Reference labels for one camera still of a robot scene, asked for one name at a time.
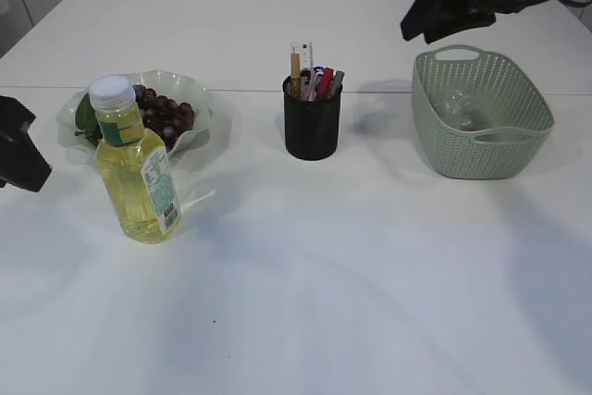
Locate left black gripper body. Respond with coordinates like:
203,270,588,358
0,95,52,191

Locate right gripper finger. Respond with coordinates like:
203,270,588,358
424,6,496,43
401,0,445,42

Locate clear plastic sheet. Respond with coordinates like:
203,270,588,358
434,90,481,131

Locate silver glitter pen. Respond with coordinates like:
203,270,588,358
329,70,345,97

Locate yellow oil bottle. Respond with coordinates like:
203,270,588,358
88,75,181,244

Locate pink purple scissors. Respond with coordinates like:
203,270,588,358
306,71,323,102

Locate clear plastic ruler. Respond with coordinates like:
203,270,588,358
290,42,314,99

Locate red glitter pen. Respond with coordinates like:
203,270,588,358
315,68,334,101

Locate gold glitter pen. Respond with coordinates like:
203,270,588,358
290,52,301,99

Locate purple grape bunch with leaf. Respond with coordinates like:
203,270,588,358
74,84,198,152

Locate green woven plastic basket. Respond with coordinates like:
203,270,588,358
412,44,555,179

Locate black mesh pen holder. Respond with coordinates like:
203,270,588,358
282,76,342,161

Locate translucent green wavy plate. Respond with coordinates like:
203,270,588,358
56,69,213,167

